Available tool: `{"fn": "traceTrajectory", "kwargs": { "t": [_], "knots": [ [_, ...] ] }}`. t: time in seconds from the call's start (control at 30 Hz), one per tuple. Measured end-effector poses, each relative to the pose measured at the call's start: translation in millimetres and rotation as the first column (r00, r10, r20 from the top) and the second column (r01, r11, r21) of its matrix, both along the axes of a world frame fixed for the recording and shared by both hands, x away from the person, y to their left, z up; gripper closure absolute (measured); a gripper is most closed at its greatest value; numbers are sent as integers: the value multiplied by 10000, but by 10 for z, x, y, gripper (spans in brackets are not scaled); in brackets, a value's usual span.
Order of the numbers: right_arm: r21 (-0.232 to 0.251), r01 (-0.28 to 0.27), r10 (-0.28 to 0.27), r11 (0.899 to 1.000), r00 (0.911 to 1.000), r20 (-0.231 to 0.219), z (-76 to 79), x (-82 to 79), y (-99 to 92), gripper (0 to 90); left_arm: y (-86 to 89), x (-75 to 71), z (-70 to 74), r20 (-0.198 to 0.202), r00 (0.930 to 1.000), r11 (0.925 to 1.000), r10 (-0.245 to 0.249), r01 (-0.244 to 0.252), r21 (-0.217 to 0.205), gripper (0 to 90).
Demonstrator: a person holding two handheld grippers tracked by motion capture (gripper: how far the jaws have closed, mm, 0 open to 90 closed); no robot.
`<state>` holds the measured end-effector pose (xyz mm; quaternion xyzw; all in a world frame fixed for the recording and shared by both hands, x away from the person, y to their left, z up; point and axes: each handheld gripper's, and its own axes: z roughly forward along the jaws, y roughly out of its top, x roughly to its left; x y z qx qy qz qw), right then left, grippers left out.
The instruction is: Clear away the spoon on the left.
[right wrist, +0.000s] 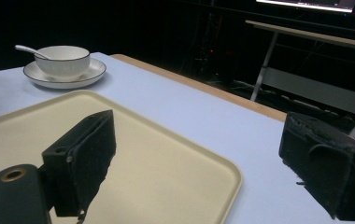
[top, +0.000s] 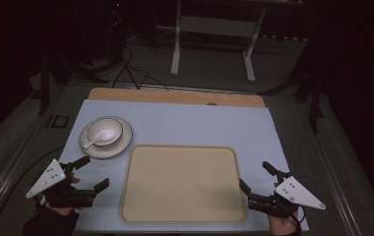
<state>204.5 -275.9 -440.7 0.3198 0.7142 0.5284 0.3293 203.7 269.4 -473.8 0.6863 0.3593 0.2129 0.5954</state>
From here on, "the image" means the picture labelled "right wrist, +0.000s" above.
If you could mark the white tablecloth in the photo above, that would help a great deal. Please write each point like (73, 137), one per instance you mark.
(203, 124)

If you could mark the computer monitor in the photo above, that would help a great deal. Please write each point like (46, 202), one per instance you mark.
(309, 4)

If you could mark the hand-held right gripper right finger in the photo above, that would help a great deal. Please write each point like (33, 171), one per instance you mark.
(325, 161)

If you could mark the wooden desk with metal legs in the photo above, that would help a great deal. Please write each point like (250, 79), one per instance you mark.
(309, 59)

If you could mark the white ceramic saucer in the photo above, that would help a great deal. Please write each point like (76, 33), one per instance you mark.
(65, 74)

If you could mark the beige plastic tray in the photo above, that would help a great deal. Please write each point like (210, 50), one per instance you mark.
(153, 168)

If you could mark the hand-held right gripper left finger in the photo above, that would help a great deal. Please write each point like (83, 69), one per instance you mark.
(82, 155)

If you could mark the white ceramic spoon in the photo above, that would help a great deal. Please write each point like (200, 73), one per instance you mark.
(31, 50)

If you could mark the white ceramic bowl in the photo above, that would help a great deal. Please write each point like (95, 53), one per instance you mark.
(63, 61)

